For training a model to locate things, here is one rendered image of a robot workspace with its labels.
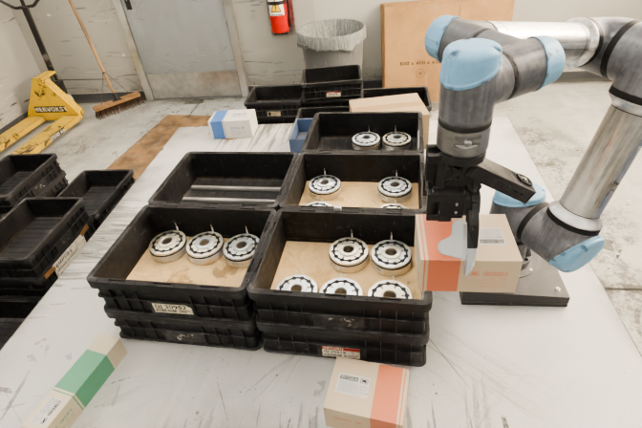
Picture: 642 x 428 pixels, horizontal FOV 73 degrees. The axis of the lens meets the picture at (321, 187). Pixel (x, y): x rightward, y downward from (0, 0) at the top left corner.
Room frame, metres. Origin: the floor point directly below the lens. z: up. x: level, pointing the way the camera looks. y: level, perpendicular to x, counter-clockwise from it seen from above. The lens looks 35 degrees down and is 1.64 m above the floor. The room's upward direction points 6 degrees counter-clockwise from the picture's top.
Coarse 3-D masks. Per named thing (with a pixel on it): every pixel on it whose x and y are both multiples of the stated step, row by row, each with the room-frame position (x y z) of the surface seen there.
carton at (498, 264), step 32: (416, 224) 0.61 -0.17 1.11; (448, 224) 0.59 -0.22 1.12; (480, 224) 0.58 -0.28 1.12; (416, 256) 0.58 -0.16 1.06; (448, 256) 0.51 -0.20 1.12; (480, 256) 0.50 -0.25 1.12; (512, 256) 0.49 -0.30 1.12; (448, 288) 0.50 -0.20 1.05; (480, 288) 0.49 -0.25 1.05; (512, 288) 0.48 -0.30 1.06
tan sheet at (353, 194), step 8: (344, 184) 1.16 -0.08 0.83; (352, 184) 1.16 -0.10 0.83; (360, 184) 1.15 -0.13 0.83; (368, 184) 1.15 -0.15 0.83; (376, 184) 1.14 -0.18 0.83; (416, 184) 1.12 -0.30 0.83; (304, 192) 1.14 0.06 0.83; (344, 192) 1.12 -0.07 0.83; (352, 192) 1.12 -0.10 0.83; (360, 192) 1.11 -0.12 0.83; (368, 192) 1.11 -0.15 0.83; (376, 192) 1.10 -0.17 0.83; (416, 192) 1.08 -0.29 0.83; (304, 200) 1.10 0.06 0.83; (312, 200) 1.10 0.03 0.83; (336, 200) 1.08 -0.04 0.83; (344, 200) 1.08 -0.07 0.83; (352, 200) 1.08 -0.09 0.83; (360, 200) 1.07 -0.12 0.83; (368, 200) 1.07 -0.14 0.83; (376, 200) 1.06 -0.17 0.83; (408, 200) 1.04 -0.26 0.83; (416, 200) 1.04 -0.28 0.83; (416, 208) 1.00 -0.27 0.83
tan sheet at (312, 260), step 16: (288, 256) 0.86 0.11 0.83; (304, 256) 0.85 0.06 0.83; (320, 256) 0.84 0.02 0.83; (288, 272) 0.80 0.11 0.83; (304, 272) 0.79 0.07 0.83; (320, 272) 0.78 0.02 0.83; (336, 272) 0.78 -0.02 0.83; (368, 272) 0.76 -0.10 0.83; (416, 272) 0.75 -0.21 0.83; (272, 288) 0.75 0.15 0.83; (320, 288) 0.73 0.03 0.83; (368, 288) 0.71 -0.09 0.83; (416, 288) 0.70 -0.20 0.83
